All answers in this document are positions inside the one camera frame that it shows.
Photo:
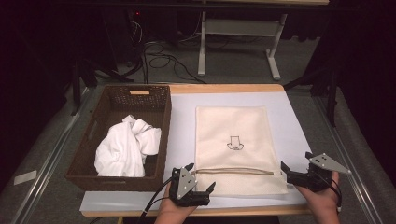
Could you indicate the white floor tape strip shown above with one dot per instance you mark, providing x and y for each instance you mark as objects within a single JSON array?
[{"x": 25, "y": 177}]

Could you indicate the metal floor rail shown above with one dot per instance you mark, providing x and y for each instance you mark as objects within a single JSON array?
[
  {"x": 46, "y": 161},
  {"x": 345, "y": 149}
]

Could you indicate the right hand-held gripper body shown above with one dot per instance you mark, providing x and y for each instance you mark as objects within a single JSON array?
[{"x": 314, "y": 179}]

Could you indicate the white shirt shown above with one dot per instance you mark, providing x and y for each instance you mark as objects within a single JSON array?
[{"x": 124, "y": 152}]

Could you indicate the brown wicker basket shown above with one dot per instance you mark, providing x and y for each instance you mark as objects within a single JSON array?
[{"x": 124, "y": 99}]

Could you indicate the black stand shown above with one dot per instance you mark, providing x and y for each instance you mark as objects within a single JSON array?
[
  {"x": 93, "y": 74},
  {"x": 331, "y": 90}
]

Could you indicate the cream mesh laundry bag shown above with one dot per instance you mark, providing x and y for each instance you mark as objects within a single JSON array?
[{"x": 236, "y": 124}]

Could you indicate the person's left hand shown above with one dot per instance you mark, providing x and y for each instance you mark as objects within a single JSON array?
[{"x": 171, "y": 213}]

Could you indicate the person's right hand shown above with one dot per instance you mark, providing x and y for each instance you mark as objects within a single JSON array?
[{"x": 325, "y": 205}]

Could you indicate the white metal desk frame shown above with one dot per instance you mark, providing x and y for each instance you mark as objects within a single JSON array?
[{"x": 239, "y": 26}]

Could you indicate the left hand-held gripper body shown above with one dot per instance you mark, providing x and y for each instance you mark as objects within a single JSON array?
[{"x": 186, "y": 183}]

